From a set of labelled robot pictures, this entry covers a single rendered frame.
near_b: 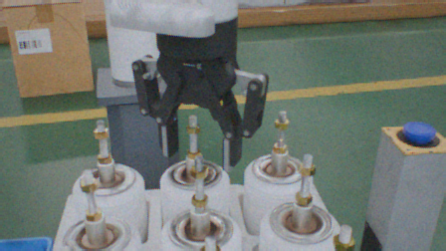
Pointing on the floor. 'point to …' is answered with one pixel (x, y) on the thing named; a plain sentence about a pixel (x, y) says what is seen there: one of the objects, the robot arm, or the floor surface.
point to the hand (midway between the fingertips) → (199, 149)
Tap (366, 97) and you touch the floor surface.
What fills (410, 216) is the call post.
